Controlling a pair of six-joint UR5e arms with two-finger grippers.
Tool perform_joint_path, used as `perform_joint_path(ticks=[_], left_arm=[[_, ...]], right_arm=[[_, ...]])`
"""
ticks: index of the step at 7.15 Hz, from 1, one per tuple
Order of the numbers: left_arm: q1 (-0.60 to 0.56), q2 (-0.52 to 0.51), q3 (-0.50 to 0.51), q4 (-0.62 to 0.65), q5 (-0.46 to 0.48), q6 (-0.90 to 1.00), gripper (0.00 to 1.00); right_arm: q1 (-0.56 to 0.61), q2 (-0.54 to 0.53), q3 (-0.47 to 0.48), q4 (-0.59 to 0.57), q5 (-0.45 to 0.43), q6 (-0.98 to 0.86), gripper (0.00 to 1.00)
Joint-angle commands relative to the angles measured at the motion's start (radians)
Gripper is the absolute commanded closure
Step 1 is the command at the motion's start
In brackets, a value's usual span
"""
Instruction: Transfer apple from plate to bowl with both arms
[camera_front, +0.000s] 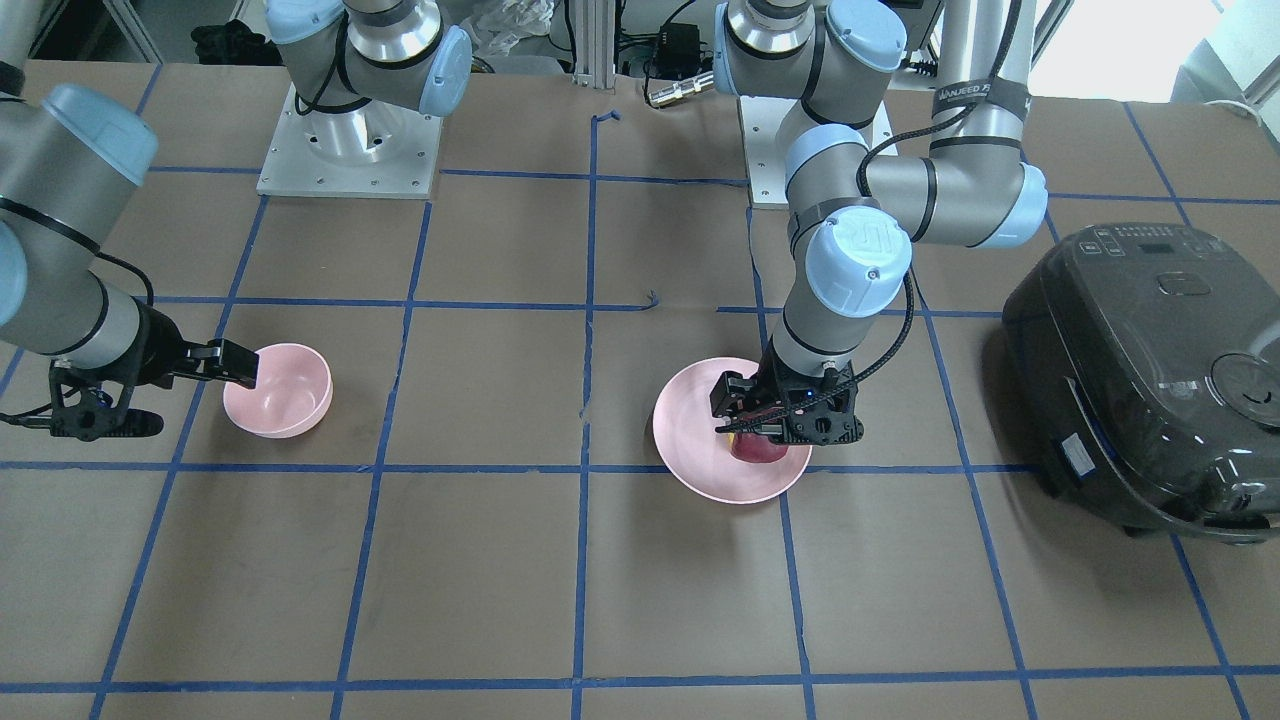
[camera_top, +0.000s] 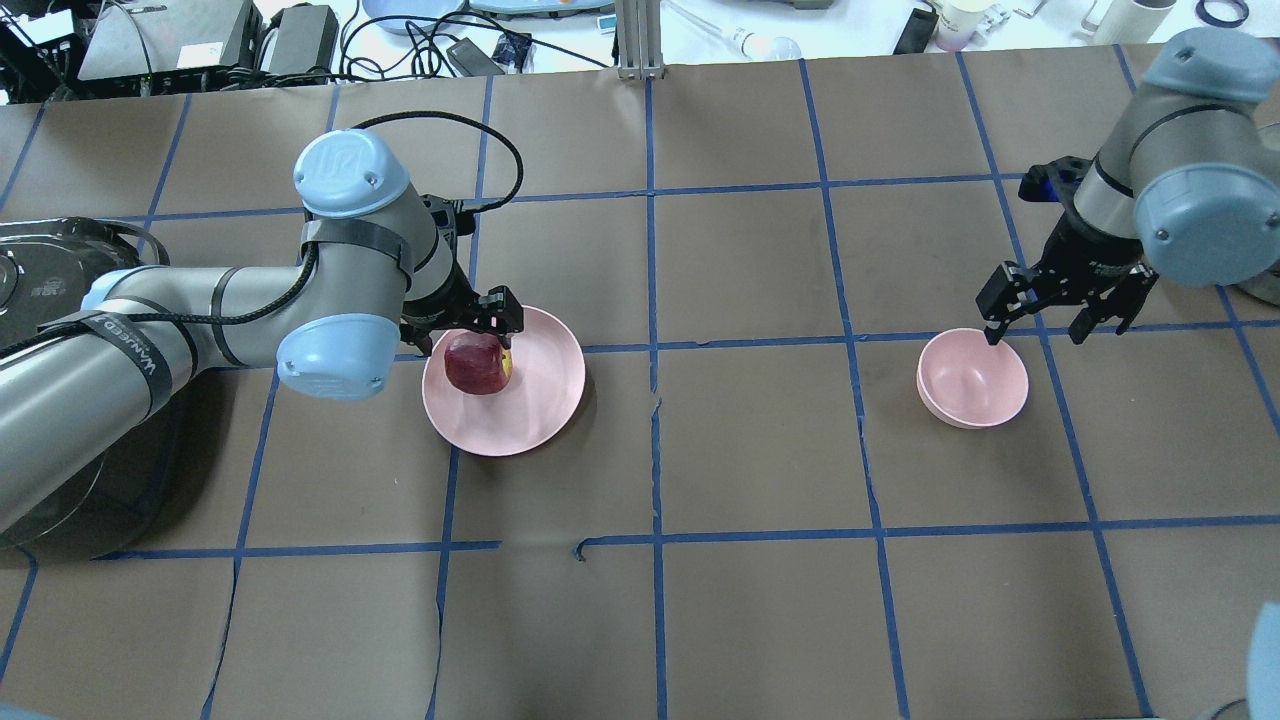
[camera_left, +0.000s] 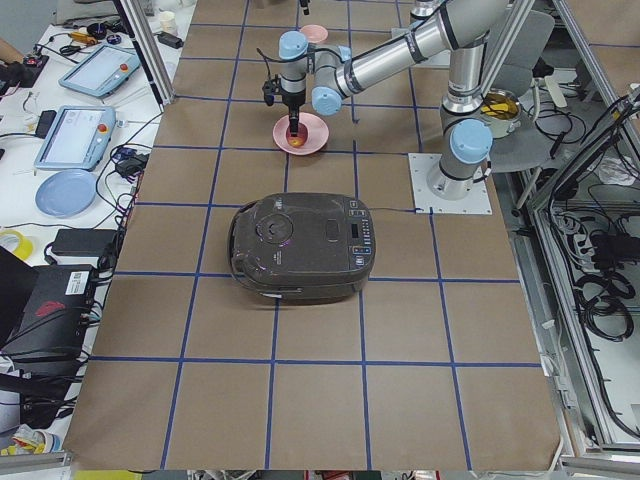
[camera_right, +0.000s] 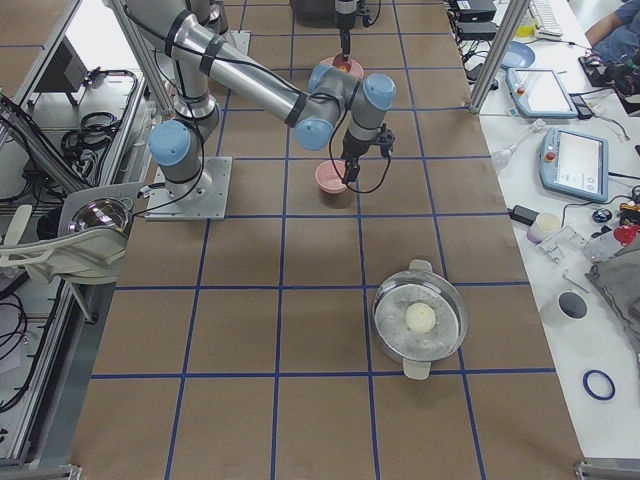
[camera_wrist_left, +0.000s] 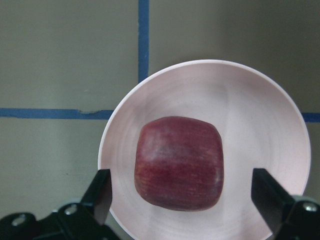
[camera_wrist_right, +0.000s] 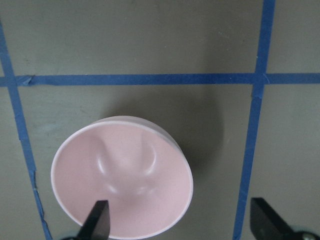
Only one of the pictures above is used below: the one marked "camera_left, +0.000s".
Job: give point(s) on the blue teach pendant far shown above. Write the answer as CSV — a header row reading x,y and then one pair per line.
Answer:
x,y
102,72

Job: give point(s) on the pink bowl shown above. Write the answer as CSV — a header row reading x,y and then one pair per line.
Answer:
x,y
314,33

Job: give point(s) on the blue teach pendant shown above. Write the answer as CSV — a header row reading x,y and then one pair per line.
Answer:
x,y
102,72
77,139

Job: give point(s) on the black laptop computer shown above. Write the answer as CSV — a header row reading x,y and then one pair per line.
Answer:
x,y
44,309

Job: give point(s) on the light blue plate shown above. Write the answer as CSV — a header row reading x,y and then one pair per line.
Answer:
x,y
66,193

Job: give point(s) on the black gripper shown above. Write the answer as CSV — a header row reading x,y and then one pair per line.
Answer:
x,y
293,100

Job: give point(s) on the black power adapter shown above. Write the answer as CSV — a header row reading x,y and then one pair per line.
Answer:
x,y
83,242

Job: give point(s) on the aluminium frame post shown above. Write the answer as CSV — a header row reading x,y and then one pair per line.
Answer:
x,y
137,27

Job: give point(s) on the pink round plate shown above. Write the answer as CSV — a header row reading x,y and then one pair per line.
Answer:
x,y
316,138

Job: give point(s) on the yellow tape roll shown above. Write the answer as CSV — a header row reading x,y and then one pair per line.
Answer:
x,y
16,243

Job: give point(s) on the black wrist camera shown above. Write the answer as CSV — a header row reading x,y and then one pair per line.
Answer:
x,y
271,90

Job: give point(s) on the red apple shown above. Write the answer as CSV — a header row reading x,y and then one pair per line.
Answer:
x,y
295,141

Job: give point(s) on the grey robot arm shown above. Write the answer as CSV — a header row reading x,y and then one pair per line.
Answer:
x,y
327,75

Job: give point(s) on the blue teach pendant near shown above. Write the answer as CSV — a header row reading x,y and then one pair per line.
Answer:
x,y
77,139

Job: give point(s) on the dark grey rice cooker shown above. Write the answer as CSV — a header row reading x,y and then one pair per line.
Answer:
x,y
302,246

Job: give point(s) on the steel steamer pot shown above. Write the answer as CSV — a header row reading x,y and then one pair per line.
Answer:
x,y
501,112

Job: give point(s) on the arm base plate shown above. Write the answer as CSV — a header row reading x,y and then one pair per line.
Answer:
x,y
435,193

